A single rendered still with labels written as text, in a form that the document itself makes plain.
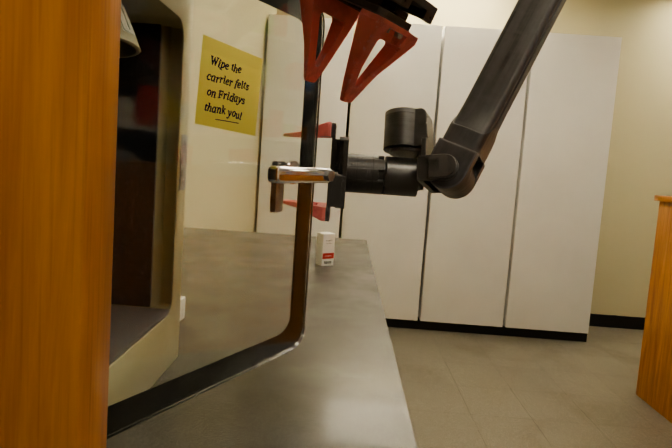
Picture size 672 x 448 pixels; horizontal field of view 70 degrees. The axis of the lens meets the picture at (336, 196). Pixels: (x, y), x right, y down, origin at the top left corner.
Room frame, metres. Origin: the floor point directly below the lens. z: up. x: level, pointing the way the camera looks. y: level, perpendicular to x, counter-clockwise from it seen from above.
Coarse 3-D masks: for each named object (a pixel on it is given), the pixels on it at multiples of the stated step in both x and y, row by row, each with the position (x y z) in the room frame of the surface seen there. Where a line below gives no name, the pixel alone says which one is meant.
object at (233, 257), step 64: (128, 0) 0.35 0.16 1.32; (192, 0) 0.40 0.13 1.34; (256, 0) 0.47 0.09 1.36; (128, 64) 0.36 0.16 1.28; (192, 64) 0.41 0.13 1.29; (128, 128) 0.36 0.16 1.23; (192, 128) 0.41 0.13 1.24; (256, 128) 0.47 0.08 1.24; (128, 192) 0.36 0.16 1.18; (192, 192) 0.41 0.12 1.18; (256, 192) 0.48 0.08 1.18; (128, 256) 0.36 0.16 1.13; (192, 256) 0.41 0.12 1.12; (256, 256) 0.48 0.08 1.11; (128, 320) 0.36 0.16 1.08; (192, 320) 0.42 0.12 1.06; (256, 320) 0.49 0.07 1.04; (128, 384) 0.36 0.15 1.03; (192, 384) 0.42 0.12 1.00
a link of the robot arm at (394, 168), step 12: (396, 156) 0.73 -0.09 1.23; (408, 156) 0.72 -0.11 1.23; (396, 168) 0.68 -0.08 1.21; (408, 168) 0.68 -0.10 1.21; (384, 180) 0.68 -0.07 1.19; (396, 180) 0.68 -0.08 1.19; (408, 180) 0.67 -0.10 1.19; (384, 192) 0.69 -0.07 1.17; (396, 192) 0.69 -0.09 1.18; (408, 192) 0.68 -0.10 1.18
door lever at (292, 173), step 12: (276, 168) 0.43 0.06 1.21; (288, 168) 0.44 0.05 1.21; (300, 168) 0.46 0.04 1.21; (312, 168) 0.48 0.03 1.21; (324, 168) 0.49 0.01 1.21; (276, 180) 0.43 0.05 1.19; (288, 180) 0.44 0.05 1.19; (300, 180) 0.46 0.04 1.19; (312, 180) 0.47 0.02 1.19; (324, 180) 0.49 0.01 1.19
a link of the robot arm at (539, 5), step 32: (544, 0) 0.66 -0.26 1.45; (512, 32) 0.67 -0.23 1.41; (544, 32) 0.67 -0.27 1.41; (512, 64) 0.66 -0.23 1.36; (480, 96) 0.66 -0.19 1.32; (512, 96) 0.66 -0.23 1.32; (448, 128) 0.66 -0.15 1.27; (480, 128) 0.64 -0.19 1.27; (480, 160) 0.67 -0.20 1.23; (448, 192) 0.66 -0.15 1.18
